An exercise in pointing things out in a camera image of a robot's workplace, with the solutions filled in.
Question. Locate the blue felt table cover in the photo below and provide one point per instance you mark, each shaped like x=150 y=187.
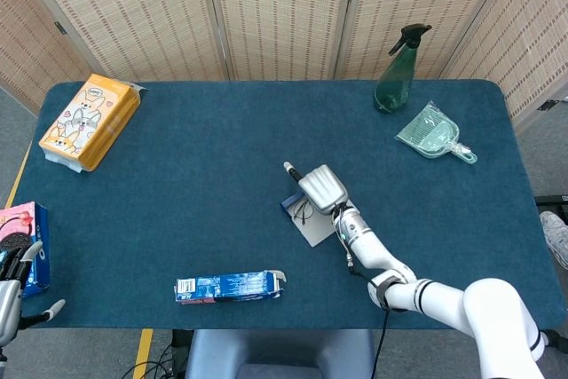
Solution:
x=177 y=197

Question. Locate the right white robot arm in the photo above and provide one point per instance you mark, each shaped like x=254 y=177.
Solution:
x=377 y=255

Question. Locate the black table foot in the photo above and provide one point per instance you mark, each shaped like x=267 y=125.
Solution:
x=552 y=199

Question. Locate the mint green bagged dustpan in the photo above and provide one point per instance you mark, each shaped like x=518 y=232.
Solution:
x=426 y=135

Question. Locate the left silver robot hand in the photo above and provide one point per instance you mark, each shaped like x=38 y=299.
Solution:
x=9 y=303

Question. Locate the white sneaker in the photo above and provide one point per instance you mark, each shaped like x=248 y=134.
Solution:
x=554 y=232

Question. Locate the bamboo folding screen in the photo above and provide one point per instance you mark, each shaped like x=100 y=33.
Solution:
x=279 y=15

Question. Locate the yellow tissue pack with dogs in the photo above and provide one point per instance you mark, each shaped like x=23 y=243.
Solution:
x=84 y=121

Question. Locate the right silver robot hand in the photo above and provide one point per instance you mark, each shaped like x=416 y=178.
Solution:
x=321 y=190

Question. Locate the blue and white glasses case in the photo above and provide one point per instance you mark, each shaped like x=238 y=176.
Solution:
x=317 y=232

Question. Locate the black table leg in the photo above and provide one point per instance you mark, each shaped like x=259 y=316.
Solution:
x=179 y=343

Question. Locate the yellow floor tape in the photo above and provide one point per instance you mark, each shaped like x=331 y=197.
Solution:
x=144 y=348

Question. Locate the opened blue cookie box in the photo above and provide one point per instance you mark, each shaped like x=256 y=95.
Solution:
x=226 y=286

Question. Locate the green spray bottle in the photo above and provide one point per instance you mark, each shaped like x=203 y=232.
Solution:
x=395 y=81

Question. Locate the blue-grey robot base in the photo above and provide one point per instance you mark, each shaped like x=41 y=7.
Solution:
x=275 y=348

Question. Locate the pink and blue cookie box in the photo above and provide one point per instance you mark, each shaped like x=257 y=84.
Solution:
x=22 y=223

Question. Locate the thin metal eyeglasses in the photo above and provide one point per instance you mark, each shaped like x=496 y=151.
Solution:
x=301 y=210

